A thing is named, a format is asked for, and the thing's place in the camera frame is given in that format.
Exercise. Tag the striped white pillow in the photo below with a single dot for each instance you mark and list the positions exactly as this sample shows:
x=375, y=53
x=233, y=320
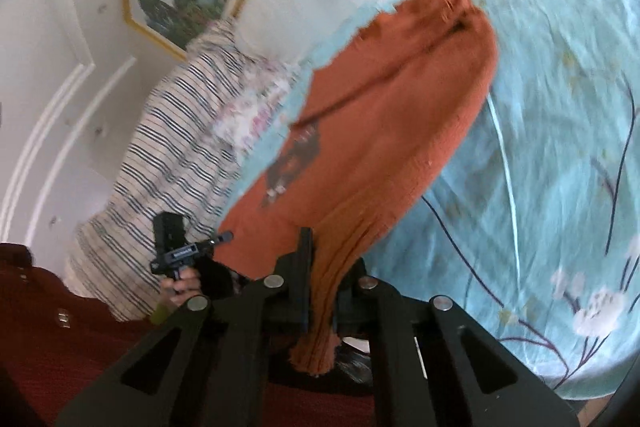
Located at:
x=165, y=187

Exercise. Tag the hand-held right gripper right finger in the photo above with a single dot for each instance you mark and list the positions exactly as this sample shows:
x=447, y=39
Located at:
x=351, y=307

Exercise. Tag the pink floral white cloth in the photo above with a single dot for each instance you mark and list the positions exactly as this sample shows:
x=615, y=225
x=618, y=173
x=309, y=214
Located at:
x=252, y=114

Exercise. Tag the person's left hand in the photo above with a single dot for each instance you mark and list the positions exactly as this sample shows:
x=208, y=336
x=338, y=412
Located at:
x=186, y=288

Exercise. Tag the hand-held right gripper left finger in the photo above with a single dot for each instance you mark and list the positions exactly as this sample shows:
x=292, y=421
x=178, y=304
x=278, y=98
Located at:
x=303, y=287

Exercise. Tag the orange knit sweater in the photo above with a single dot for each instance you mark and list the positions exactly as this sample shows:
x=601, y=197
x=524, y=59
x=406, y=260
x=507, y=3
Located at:
x=380, y=127

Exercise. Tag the light blue floral bedsheet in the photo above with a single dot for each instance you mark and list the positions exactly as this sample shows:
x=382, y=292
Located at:
x=560, y=147

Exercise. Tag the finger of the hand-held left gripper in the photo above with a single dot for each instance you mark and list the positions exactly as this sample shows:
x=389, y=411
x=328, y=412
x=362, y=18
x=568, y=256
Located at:
x=216, y=240

